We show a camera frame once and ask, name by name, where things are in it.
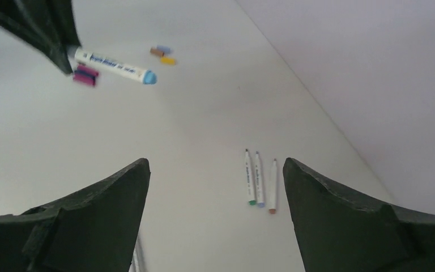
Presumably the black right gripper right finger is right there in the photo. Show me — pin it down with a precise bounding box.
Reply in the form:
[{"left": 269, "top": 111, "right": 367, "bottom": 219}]
[{"left": 283, "top": 158, "right": 435, "bottom": 271}]

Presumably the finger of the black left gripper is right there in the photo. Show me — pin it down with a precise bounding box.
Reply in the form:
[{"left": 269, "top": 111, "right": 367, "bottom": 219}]
[{"left": 0, "top": 0, "right": 81, "bottom": 75}]

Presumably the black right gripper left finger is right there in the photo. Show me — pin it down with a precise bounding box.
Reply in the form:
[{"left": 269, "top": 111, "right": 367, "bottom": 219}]
[{"left": 0, "top": 158, "right": 151, "bottom": 271}]

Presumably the magenta pen cap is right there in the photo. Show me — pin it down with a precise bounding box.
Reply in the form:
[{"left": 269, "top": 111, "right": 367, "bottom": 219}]
[
  {"left": 72, "top": 75, "right": 96, "bottom": 87},
  {"left": 76, "top": 64, "right": 99, "bottom": 77}
]

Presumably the white brown capped marker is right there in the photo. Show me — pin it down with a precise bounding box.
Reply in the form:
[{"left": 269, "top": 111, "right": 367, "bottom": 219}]
[{"left": 268, "top": 159, "right": 278, "bottom": 215}]

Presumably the white green marker pen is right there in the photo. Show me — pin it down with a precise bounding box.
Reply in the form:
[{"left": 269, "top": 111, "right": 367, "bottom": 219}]
[{"left": 244, "top": 148, "right": 257, "bottom": 206}]

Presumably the light blue pen cap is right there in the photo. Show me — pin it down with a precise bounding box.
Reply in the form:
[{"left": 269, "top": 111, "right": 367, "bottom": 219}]
[{"left": 156, "top": 45, "right": 172, "bottom": 54}]

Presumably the yellow pen cap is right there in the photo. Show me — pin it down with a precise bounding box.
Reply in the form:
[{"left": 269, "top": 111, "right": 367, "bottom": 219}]
[{"left": 160, "top": 57, "right": 177, "bottom": 65}]

